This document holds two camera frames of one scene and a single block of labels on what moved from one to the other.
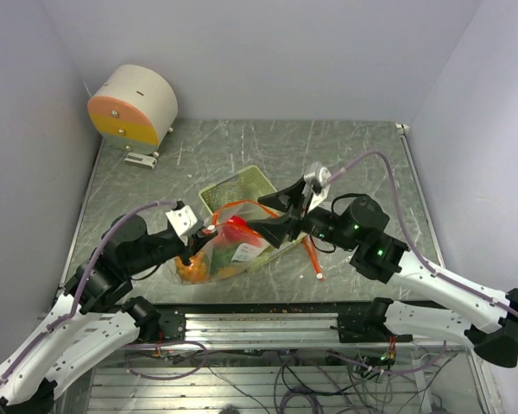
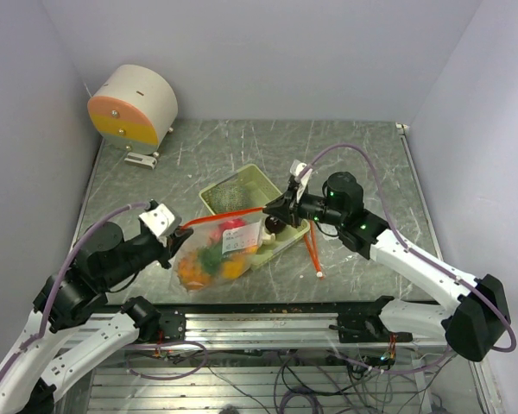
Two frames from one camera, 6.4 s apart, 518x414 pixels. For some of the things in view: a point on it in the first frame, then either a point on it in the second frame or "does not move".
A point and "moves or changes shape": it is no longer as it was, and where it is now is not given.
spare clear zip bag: x=312 y=251 does not move
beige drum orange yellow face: x=133 y=108 does not move
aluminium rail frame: x=281 y=327 does not move
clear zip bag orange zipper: x=236 y=245 moves or changes shape
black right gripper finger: x=276 y=231 → x=281 y=207
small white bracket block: x=141 y=160 does not move
